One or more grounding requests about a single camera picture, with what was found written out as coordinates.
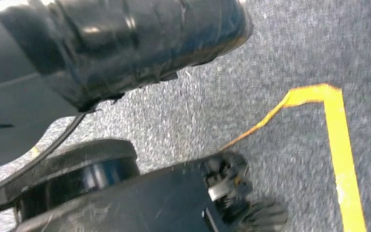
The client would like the yellow floor tape outline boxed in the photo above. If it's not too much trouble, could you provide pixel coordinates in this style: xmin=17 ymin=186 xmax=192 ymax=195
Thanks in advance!
xmin=29 ymin=83 xmax=368 ymax=232

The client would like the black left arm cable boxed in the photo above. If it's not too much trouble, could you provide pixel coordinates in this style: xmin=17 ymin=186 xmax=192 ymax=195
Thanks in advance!
xmin=0 ymin=112 xmax=87 ymax=199

